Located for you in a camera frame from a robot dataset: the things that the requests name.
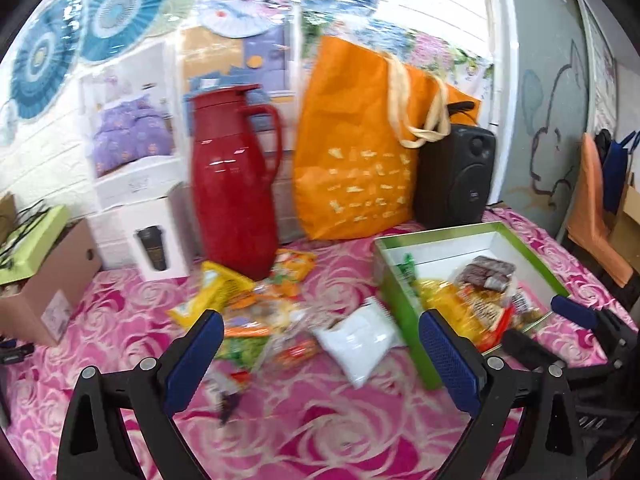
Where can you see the brown cardboard box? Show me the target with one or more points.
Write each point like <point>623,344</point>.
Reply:
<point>50,280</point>

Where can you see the plain cardboard carton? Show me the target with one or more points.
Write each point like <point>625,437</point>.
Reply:
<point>627,220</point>

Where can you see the clear orange snack packet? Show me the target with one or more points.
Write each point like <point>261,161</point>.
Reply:
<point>270,320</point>

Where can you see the green cardboard box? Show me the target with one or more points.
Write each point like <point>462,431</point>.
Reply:
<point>400,310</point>

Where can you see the clear cookie packet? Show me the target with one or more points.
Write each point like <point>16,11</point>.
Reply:
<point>225,395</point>

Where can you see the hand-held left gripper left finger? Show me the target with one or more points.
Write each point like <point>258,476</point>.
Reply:
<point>192,360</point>

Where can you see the orange cartoon snack packet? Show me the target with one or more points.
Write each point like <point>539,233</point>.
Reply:
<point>292,270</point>

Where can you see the blue bag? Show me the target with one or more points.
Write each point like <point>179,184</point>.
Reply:
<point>615,175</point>

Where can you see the red cracker packet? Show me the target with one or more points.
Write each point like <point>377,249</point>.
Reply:
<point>487,310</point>

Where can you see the green blue snack packet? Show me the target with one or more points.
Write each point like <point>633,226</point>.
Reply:
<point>407,270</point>

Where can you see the black speaker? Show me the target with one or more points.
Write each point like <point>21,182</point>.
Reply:
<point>450,180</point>

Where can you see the pink rose tablecloth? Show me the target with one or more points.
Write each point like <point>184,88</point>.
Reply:
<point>325,435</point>

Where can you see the red thermos jug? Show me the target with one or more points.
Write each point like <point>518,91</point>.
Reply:
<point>230,185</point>

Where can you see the brown chocolate packet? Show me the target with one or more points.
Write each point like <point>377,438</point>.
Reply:
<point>482,270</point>

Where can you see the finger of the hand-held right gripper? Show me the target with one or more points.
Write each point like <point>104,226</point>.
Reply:
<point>530,347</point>
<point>575,310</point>

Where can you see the pale green paper fan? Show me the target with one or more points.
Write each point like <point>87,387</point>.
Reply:
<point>175,7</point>

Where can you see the white cup box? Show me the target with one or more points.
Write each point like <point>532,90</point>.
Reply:
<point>150,240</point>

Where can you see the dark printed snack packet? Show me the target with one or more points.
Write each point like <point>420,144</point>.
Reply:
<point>525,310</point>

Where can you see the orange yellow snack packet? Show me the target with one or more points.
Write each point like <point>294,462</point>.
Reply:
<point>445,300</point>

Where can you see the white packet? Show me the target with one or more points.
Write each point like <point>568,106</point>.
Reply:
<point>355,345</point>

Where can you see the small black object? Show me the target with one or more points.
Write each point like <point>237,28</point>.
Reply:
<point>15,354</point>

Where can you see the light green box lid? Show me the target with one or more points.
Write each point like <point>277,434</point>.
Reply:
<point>35,245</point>

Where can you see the orange tote bag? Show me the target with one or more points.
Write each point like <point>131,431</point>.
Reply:
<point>350,160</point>

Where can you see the white cat paper fan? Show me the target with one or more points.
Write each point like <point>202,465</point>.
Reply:
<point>245,0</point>

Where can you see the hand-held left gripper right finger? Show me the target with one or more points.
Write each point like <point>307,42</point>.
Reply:
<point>447,360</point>

